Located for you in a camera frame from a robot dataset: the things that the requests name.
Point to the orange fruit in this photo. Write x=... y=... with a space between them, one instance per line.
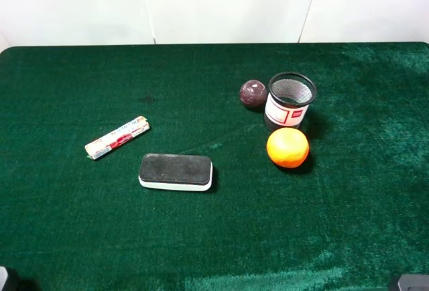
x=287 y=147

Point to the candy roll wrapper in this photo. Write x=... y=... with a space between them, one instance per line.
x=117 y=137

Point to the dark red ball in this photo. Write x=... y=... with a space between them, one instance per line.
x=253 y=94

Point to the black mesh pen cup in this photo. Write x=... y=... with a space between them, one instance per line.
x=289 y=97

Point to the whiteboard eraser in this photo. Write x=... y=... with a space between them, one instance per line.
x=176 y=172

